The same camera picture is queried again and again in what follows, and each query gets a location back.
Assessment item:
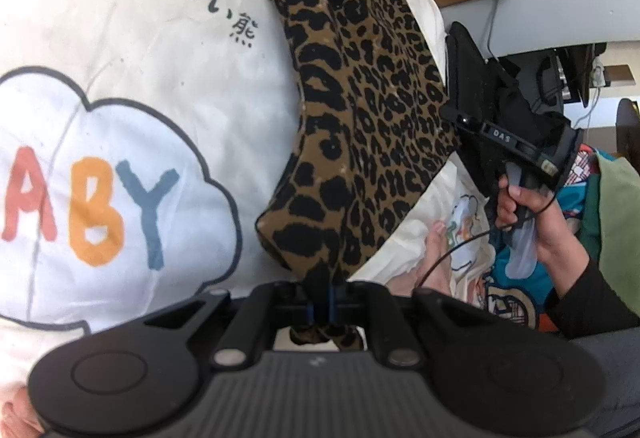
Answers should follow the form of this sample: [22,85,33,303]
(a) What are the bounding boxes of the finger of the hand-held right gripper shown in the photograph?
[439,104,485,135]

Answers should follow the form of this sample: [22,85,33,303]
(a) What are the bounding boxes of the person's bare foot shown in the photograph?
[411,220,468,296]

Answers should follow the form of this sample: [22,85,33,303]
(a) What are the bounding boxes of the cream bear print bed sheet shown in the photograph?
[0,0,493,389]

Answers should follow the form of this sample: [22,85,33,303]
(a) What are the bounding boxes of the person's right forearm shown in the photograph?
[542,243,640,344]

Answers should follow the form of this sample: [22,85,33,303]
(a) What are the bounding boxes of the black bag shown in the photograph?
[445,20,571,199]

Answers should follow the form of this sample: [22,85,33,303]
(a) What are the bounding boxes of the green cloth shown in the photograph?
[577,150,640,321]

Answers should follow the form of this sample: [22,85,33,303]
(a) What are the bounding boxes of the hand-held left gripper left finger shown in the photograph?
[142,280,318,366]

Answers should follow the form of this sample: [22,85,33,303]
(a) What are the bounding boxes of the blue cartoon print blanket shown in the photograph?
[475,150,601,331]

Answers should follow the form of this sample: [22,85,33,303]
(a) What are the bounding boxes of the brown wooden chair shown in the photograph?
[616,98,640,158]

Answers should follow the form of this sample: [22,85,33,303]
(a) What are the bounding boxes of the white cable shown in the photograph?
[482,0,501,61]

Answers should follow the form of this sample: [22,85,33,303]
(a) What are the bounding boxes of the leopard print pants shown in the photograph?
[247,0,463,349]

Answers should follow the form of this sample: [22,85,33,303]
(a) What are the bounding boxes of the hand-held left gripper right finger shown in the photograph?
[327,280,506,366]

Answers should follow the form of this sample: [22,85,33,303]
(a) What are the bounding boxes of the thin black cable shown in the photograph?
[420,198,558,291]

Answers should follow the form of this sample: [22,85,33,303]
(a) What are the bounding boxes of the person's right hand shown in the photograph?
[494,168,583,274]

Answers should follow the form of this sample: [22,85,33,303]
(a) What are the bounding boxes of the black desk equipment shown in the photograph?
[532,43,608,111]

